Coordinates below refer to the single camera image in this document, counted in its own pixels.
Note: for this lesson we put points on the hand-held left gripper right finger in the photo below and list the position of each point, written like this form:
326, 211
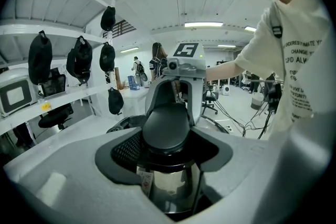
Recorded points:
249, 178

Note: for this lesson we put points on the blue file holder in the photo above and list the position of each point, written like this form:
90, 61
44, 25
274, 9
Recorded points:
132, 82

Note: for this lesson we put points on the black staircase railing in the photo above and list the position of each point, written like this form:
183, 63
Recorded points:
123, 27

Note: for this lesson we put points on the person's right forearm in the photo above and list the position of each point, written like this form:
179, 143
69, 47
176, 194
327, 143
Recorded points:
223, 72

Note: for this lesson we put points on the ceiling light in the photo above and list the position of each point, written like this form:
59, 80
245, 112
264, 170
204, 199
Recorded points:
203, 24
129, 49
250, 29
227, 46

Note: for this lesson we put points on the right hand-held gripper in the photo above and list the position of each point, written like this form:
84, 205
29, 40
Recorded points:
189, 63

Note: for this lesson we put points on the black pressure cooker lid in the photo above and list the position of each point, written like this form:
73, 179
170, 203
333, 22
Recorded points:
165, 131

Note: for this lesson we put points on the black cap far left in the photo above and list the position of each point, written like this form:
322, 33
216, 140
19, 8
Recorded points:
39, 57

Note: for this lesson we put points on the black hanging bag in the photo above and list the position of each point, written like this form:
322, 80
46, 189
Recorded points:
78, 60
115, 101
107, 56
107, 18

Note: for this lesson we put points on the white microwave oven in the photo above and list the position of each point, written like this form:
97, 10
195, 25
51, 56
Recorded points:
15, 94

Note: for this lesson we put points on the orange dried flowers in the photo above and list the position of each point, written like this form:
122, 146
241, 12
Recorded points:
123, 84

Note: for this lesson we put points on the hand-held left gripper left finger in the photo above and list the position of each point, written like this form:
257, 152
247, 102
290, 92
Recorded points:
78, 178

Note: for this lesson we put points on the yellow shelf label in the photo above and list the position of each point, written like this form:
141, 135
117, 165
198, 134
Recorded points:
46, 106

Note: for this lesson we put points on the white metal shelving rack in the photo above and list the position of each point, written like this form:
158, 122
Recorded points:
65, 97

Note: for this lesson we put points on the brown wooden board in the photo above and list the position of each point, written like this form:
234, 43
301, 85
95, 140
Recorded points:
117, 77

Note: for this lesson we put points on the white long-legged table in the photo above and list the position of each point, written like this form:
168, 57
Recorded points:
134, 93

